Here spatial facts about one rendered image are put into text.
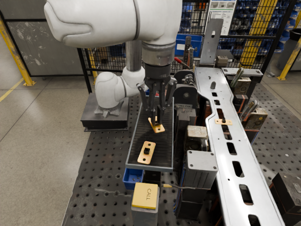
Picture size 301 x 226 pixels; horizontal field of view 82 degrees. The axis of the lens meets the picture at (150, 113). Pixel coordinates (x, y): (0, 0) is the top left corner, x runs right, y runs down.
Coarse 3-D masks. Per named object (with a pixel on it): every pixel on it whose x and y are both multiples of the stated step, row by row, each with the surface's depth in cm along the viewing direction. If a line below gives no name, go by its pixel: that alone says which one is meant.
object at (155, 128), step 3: (156, 117) 67; (156, 120) 66; (150, 123) 65; (156, 123) 63; (153, 126) 63; (156, 126) 63; (159, 126) 63; (162, 126) 63; (153, 129) 62; (156, 129) 62; (162, 129) 62; (156, 132) 61
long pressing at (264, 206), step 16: (208, 80) 124; (224, 80) 124; (208, 96) 108; (224, 96) 108; (224, 112) 96; (208, 128) 85; (240, 128) 86; (208, 144) 79; (224, 144) 78; (240, 144) 78; (224, 160) 72; (240, 160) 72; (256, 160) 72; (224, 176) 66; (256, 176) 66; (224, 192) 61; (240, 192) 61; (256, 192) 61; (224, 208) 57; (240, 208) 57; (256, 208) 57; (272, 208) 57; (224, 224) 54; (240, 224) 53; (272, 224) 53
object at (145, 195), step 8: (136, 184) 47; (144, 184) 47; (152, 184) 47; (136, 192) 45; (144, 192) 45; (152, 192) 45; (136, 200) 43; (144, 200) 43; (152, 200) 43; (152, 208) 42
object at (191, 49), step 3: (189, 48) 112; (192, 48) 112; (195, 48) 113; (189, 51) 113; (192, 51) 113; (195, 51) 114; (189, 54) 114; (192, 54) 114; (189, 57) 116; (192, 57) 115; (189, 60) 117; (192, 60) 117; (189, 63) 119; (192, 63) 118; (189, 66) 121; (192, 66) 119; (192, 69) 120
